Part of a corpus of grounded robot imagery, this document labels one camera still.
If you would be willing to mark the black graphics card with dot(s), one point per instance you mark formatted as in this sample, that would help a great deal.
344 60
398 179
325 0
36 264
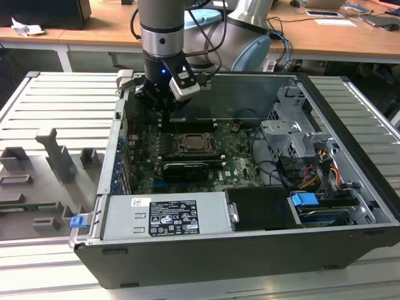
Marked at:
186 172

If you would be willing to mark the black plastic shroud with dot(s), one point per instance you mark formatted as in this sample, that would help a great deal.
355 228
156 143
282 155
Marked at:
262 209

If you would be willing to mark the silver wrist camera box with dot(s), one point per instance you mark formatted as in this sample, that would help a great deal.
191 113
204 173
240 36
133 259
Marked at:
185 87

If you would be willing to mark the silver square CPU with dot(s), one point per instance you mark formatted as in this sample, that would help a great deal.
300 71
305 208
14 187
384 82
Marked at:
197 142

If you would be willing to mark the white paper sheet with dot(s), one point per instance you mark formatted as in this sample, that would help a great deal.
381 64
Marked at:
335 22

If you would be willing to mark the white framed tablet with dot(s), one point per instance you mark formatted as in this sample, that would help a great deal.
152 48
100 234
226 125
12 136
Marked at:
322 13

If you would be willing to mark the green motherboard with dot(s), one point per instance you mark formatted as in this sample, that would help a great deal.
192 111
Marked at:
240 168

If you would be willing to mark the silver metal drive cage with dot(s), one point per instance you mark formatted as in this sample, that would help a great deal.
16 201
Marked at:
281 131

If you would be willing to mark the wooden desk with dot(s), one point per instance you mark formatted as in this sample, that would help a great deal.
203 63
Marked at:
93 28

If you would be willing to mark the blue case latch clip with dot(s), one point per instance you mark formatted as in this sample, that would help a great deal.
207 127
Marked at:
77 222

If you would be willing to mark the green RAM stick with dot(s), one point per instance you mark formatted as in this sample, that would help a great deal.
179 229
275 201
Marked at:
28 206

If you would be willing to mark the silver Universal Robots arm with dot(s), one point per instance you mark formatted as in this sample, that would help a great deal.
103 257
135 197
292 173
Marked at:
159 25

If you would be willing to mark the grey plastic case latch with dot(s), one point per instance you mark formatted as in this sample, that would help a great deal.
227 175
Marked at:
124 79

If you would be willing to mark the blue disk carrier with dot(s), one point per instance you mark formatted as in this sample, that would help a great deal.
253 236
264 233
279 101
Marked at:
304 199

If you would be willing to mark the black open PC case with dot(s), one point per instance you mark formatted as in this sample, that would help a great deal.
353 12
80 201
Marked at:
218 265

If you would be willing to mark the black RAM slot bank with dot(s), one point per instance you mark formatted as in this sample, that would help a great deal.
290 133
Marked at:
193 125
193 157

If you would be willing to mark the black CPU socket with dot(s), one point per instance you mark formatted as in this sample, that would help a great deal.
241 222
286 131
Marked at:
179 150

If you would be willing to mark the grey parts rack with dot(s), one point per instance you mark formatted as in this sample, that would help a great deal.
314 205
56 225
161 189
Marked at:
59 156

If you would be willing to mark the black computer mouse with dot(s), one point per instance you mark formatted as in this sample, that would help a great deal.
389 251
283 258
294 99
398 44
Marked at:
391 27

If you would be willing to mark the crumpled white paper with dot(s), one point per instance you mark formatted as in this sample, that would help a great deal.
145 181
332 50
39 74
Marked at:
26 27

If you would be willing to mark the silver power supply unit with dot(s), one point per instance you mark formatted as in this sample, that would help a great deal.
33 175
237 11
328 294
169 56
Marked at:
125 218

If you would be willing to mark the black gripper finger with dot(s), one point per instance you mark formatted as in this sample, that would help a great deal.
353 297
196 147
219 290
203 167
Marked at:
179 104
150 95

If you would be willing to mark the black box on desk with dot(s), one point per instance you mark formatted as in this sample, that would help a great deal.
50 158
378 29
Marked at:
47 12

